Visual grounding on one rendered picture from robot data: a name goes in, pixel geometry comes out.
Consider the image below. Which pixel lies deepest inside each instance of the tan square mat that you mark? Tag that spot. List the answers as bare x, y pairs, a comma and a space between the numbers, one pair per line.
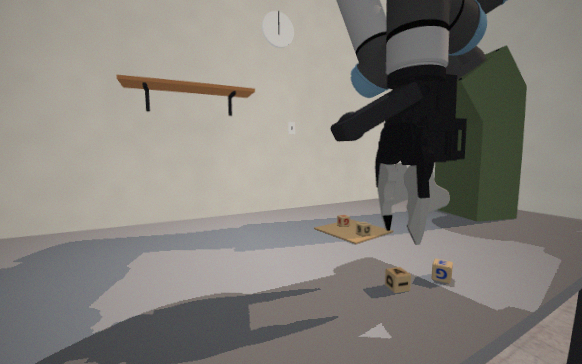
348, 233

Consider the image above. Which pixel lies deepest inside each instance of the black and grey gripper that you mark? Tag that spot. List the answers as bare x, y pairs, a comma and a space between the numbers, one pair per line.
409, 139

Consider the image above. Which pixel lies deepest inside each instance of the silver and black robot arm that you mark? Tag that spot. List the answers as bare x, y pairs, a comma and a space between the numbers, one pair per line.
450, 27

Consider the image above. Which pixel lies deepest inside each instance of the wooden letter block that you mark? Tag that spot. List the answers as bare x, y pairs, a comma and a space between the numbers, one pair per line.
343, 220
397, 279
442, 270
363, 228

